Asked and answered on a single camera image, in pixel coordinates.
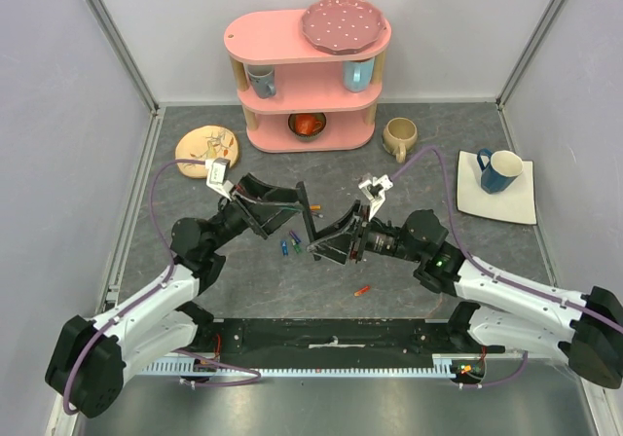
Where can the dark blue mug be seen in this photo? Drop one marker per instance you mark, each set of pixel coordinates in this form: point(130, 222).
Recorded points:
point(499, 169)

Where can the blue white AAA battery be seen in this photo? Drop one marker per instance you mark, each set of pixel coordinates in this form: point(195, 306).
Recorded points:
point(282, 248)

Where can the beige ceramic mug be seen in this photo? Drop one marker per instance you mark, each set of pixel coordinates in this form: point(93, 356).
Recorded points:
point(399, 138)

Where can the grey mug on shelf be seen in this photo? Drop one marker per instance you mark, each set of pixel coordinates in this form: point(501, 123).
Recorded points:
point(262, 80)

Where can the pink three-tier shelf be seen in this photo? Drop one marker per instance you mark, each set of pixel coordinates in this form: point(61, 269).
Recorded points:
point(306, 81)

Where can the green yellow AAA battery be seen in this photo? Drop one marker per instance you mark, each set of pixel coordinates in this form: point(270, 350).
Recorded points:
point(295, 248)

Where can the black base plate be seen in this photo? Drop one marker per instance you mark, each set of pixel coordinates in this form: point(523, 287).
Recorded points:
point(237, 335)

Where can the red cup in bowl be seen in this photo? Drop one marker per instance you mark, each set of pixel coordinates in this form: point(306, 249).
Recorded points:
point(307, 124)

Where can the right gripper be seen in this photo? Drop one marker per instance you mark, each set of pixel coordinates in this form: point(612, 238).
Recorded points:
point(356, 235)

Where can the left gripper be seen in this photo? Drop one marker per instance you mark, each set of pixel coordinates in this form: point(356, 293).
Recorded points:
point(264, 218)

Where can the white square plate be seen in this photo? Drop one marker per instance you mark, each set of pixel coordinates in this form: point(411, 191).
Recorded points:
point(515, 204)

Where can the yellow bird painted plate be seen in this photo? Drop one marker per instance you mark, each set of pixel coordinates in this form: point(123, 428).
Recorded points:
point(204, 143)

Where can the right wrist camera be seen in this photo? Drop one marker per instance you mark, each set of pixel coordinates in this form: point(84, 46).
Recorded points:
point(374, 188)

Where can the light blue mug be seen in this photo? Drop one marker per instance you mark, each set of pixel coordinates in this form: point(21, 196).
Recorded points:
point(357, 75)

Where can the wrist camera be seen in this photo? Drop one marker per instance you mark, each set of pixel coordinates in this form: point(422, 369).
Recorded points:
point(374, 188)
point(216, 177)

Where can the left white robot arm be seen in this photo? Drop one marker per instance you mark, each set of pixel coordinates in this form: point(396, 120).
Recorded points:
point(95, 358)

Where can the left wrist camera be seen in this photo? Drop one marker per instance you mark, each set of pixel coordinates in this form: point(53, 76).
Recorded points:
point(216, 177)

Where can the pink dotted plate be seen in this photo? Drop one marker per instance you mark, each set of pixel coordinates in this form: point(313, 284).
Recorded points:
point(342, 27)

